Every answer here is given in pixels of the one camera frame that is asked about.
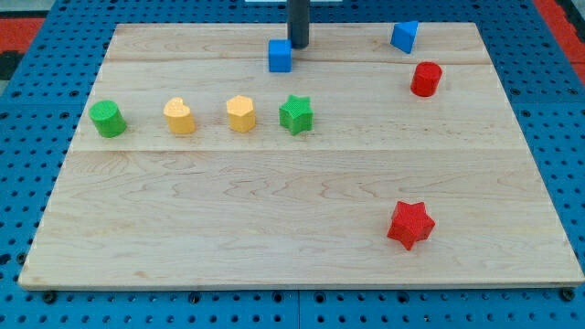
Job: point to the red star block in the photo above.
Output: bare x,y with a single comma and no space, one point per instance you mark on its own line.
410,223

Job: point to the red cylinder block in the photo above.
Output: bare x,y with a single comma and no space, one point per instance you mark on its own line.
426,78

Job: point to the yellow hexagon block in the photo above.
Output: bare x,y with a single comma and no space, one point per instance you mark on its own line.
241,113

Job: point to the blue cube block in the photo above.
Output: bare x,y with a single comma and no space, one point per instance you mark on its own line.
280,55

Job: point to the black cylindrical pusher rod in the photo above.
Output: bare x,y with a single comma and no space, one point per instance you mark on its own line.
298,23

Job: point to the green cylinder block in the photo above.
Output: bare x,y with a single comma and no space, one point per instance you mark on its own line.
107,119

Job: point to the light wooden board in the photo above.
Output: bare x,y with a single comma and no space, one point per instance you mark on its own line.
216,209

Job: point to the green star block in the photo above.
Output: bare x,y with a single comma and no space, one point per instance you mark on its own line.
296,114

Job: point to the blue triangular prism block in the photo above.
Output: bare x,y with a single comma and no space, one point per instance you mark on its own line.
404,35

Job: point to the yellow heart block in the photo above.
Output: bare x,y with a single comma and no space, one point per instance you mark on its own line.
179,117

